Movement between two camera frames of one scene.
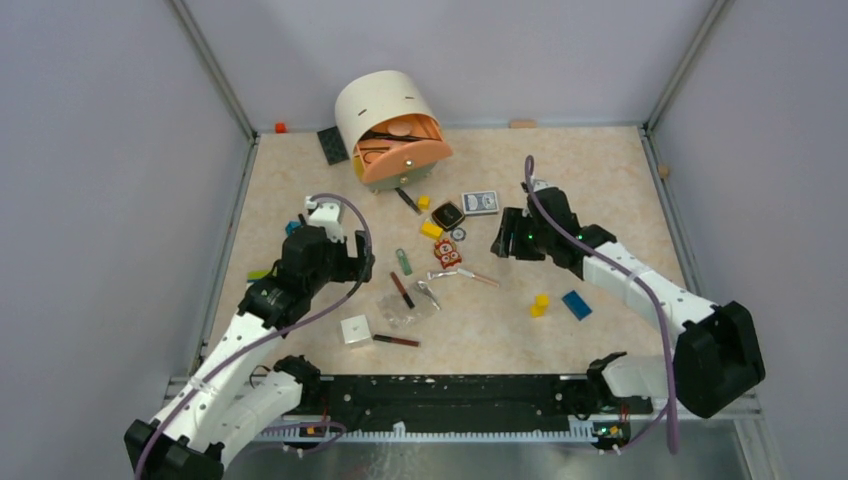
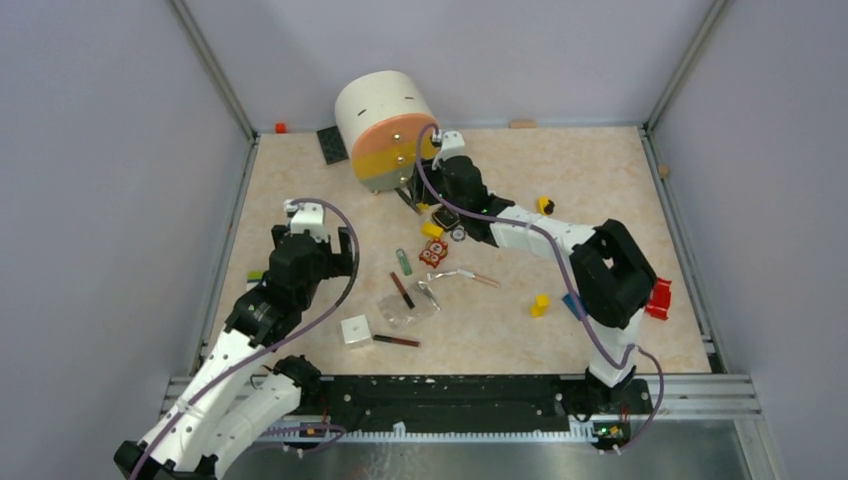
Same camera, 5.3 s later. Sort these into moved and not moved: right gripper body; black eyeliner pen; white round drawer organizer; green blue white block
Moved: right gripper body
Not moved: black eyeliner pen; green blue white block; white round drawer organizer
